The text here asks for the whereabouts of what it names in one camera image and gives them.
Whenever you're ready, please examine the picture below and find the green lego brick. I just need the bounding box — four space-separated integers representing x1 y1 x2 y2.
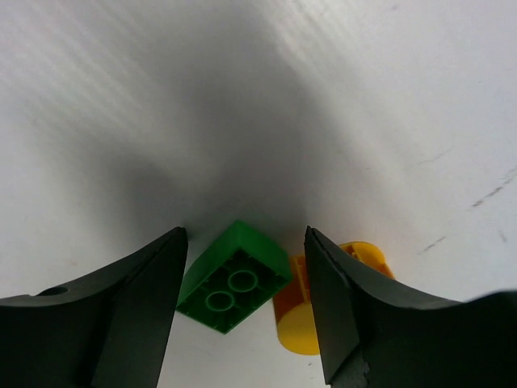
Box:
176 221 292 334

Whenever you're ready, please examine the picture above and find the yellow round lego piece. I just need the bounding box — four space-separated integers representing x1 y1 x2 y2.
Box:
273 241 394 356

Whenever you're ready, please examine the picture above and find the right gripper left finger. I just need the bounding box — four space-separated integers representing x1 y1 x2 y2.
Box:
1 227 188 387

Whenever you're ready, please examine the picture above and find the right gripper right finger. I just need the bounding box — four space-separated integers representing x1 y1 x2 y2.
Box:
305 227 516 387

